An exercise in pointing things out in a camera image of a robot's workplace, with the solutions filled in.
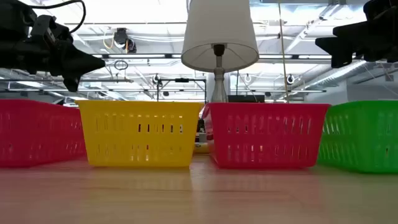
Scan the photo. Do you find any silver ventilation duct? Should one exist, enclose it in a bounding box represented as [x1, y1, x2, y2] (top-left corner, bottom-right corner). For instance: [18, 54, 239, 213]
[303, 59, 374, 91]

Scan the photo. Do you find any yellow plastic basket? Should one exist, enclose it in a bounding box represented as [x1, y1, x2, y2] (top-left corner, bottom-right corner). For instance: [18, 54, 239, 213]
[76, 100, 205, 168]

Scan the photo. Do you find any white shade table lamp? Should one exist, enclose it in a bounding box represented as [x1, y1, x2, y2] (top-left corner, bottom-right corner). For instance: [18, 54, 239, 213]
[181, 0, 260, 103]

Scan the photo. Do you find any black flat box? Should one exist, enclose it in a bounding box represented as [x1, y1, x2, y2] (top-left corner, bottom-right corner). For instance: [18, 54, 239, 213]
[228, 95, 266, 103]

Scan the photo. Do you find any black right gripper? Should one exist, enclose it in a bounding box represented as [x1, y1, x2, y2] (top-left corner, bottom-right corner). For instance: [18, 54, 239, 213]
[315, 0, 398, 68]

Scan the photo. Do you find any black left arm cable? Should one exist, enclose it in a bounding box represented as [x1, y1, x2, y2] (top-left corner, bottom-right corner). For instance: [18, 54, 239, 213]
[27, 0, 87, 34]

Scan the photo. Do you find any black ceiling mounted device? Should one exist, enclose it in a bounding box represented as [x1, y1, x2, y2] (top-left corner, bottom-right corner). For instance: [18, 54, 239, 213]
[113, 27, 137, 54]

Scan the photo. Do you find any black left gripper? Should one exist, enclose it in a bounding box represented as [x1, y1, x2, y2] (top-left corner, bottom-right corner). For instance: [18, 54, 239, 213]
[0, 14, 106, 93]

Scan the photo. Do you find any red plastic basket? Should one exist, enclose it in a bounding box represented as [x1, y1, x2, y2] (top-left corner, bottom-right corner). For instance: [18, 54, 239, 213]
[203, 102, 331, 170]
[0, 99, 88, 169]

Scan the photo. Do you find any black metal stand frame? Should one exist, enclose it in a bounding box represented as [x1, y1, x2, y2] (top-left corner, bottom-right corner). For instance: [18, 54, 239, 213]
[156, 77, 208, 103]

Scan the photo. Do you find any green plastic basket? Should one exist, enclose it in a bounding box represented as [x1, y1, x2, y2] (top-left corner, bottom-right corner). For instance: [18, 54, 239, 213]
[317, 100, 398, 174]

